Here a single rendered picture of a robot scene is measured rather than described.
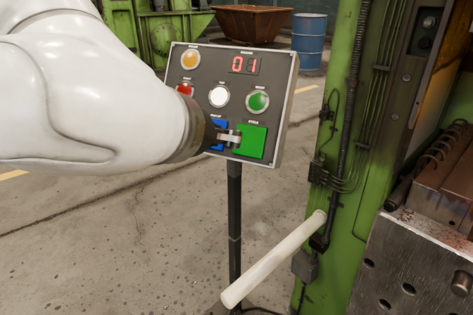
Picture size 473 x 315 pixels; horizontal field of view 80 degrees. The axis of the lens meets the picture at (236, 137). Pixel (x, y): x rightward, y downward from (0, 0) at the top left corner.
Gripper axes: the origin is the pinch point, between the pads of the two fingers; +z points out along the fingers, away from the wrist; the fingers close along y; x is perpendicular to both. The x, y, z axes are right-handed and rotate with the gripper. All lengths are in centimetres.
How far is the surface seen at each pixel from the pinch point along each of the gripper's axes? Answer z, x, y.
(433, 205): 15.1, -5.8, 39.7
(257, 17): 530, 265, -186
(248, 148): 12.4, -1.6, 0.4
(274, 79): 13.1, 15.3, 3.4
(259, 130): 12.4, 2.9, 2.2
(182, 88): 12.8, 10.3, -20.4
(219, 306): 76, -79, -17
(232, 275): 57, -54, -9
